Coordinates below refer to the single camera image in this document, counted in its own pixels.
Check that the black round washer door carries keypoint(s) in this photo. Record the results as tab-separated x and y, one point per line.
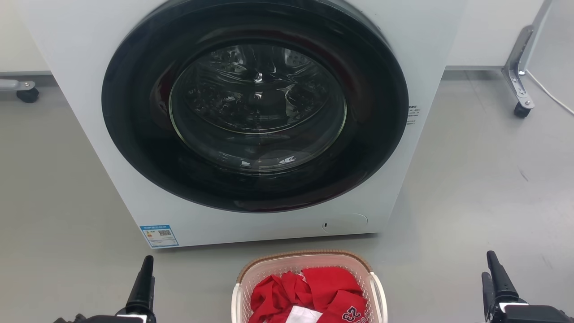
134	125

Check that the blue energy label sticker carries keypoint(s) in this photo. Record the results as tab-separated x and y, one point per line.
159	236

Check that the white plastic laundry basket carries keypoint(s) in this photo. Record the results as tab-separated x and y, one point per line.
269	265

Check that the white garment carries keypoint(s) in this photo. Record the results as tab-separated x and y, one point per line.
302	315

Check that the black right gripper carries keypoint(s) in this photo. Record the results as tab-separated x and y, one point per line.
531	314

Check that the red basketball jersey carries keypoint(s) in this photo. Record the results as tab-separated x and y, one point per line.
327	285

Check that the silver metal leg with caster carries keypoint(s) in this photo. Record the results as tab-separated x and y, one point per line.
518	67

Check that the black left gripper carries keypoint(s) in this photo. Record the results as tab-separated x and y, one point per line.
107	319

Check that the grey frame foot with caster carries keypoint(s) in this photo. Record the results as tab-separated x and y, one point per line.
20	89

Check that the white front-load washing machine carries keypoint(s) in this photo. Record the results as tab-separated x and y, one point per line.
80	112

